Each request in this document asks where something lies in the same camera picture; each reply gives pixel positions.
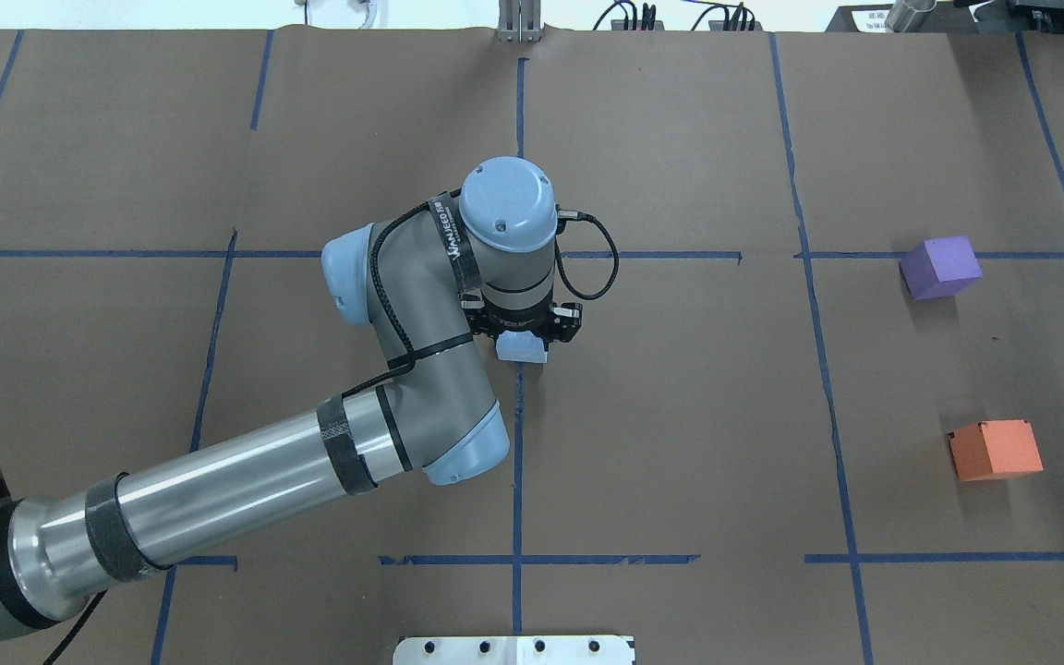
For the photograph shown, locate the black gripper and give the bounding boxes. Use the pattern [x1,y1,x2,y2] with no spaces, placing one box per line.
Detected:
[460,294,583,345]

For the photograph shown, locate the light blue foam block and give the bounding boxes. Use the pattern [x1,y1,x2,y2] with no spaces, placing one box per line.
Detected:
[495,330,549,365]

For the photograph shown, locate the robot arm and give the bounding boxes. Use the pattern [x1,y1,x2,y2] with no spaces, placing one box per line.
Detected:
[0,156,592,641]

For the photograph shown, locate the purple foam block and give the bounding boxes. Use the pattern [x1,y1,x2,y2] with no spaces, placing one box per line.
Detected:
[899,236,984,300]

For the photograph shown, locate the orange foam block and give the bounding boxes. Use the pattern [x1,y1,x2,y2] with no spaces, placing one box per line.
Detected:
[949,419,1044,481]

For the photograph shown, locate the metal cup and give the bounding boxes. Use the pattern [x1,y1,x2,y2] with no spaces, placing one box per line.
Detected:
[884,0,937,33]

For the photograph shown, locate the aluminium frame post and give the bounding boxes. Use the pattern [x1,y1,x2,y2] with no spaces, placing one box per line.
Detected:
[497,0,544,43]

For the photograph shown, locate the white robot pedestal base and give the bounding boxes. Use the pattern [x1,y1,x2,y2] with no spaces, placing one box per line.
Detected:
[392,635,638,664]

